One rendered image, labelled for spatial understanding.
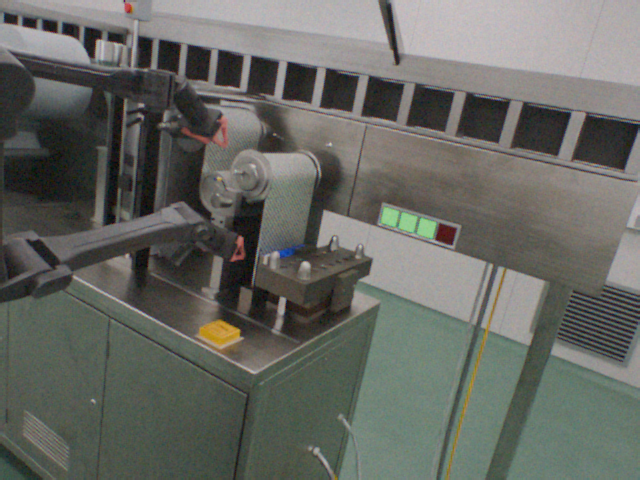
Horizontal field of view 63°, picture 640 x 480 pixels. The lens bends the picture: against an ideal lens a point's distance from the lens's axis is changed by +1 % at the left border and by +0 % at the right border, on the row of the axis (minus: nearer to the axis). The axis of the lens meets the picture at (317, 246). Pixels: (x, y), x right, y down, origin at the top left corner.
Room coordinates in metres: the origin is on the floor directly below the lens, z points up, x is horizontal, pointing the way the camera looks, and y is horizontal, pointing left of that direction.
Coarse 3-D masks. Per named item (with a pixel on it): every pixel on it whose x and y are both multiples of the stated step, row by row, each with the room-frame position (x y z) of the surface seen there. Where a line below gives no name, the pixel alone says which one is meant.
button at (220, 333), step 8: (200, 328) 1.12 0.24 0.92; (208, 328) 1.13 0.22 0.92; (216, 328) 1.13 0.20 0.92; (224, 328) 1.14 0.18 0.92; (232, 328) 1.15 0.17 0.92; (200, 336) 1.12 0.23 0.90; (208, 336) 1.11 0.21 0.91; (216, 336) 1.10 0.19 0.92; (224, 336) 1.10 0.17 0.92; (232, 336) 1.13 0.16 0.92; (216, 344) 1.10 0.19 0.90
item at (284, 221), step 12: (264, 204) 1.40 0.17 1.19; (276, 204) 1.44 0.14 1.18; (288, 204) 1.49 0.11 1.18; (300, 204) 1.55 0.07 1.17; (264, 216) 1.40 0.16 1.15; (276, 216) 1.45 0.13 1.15; (288, 216) 1.50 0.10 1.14; (300, 216) 1.56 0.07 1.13; (264, 228) 1.40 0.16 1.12; (276, 228) 1.45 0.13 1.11; (288, 228) 1.51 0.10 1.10; (300, 228) 1.57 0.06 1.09; (264, 240) 1.41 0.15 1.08; (276, 240) 1.46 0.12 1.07; (288, 240) 1.52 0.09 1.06; (300, 240) 1.58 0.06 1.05; (264, 252) 1.42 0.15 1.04
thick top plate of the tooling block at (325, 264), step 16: (288, 256) 1.46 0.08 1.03; (304, 256) 1.49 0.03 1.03; (320, 256) 1.52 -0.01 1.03; (336, 256) 1.55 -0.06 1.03; (352, 256) 1.59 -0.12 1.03; (272, 272) 1.31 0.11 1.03; (288, 272) 1.32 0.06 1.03; (320, 272) 1.37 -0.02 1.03; (336, 272) 1.40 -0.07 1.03; (368, 272) 1.60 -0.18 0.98; (272, 288) 1.31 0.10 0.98; (288, 288) 1.28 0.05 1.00; (304, 288) 1.26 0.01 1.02; (320, 288) 1.33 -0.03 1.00; (304, 304) 1.27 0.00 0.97
